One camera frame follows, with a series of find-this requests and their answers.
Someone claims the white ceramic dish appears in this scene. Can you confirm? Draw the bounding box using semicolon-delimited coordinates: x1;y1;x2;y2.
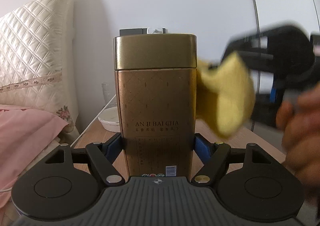
98;107;120;133

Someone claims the yellow cleaning cloth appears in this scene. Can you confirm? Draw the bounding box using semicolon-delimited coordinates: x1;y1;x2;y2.
196;51;255;139

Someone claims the white charger cable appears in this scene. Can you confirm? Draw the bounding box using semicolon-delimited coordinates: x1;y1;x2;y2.
0;95;117;193

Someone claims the grey wall socket panel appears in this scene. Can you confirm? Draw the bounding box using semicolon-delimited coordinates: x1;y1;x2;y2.
119;28;168;36

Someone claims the pink bed sheet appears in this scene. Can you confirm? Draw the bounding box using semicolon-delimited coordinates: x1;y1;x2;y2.
0;104;69;209

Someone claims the white charger plug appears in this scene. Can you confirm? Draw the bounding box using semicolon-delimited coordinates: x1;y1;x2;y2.
146;27;165;34

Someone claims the clear glass cup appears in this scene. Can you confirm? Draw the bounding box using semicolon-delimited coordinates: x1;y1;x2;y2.
101;82;117;108

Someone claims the gold tea tin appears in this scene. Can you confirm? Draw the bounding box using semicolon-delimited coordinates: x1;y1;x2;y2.
114;34;197;177

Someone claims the cream quilted headboard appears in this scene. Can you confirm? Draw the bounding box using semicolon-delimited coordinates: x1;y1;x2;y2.
1;0;79;138

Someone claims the right hand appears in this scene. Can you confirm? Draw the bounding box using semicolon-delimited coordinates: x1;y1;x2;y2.
276;86;319;189

